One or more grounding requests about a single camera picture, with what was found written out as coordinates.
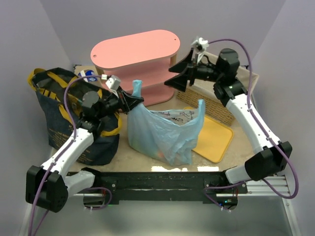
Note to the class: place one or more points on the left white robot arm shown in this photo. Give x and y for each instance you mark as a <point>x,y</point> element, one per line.
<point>49,186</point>

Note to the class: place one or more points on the pink three-tier shelf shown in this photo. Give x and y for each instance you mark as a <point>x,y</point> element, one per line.
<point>144,56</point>

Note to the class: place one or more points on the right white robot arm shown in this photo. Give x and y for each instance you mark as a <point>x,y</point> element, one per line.
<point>270,153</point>

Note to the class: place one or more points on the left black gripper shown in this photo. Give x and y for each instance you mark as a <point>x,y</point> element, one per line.
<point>122,100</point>

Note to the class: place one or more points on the blue plastic bag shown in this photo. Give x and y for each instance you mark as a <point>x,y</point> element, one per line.
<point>168,136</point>

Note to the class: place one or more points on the dark denim tote bag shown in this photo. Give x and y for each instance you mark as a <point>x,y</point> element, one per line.
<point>60,98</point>

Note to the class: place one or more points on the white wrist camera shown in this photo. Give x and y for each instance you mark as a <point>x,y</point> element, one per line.
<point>112,82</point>
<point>200,45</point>

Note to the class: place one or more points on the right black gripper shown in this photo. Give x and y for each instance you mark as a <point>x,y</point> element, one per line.
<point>192,71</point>

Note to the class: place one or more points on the yellow tray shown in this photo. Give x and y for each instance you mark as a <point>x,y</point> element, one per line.
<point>213,140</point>

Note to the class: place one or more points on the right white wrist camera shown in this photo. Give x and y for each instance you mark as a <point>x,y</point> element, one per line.
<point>200,45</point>

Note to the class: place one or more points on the wicker basket with liner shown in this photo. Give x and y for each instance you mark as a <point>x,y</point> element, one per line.
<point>204,90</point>

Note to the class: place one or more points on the black base frame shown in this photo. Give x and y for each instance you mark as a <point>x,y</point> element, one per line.
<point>205,187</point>

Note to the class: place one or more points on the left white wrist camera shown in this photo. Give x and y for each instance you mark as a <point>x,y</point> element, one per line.
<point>112,82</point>

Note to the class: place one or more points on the blue white can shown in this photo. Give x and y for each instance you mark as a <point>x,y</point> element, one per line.
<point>88,73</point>

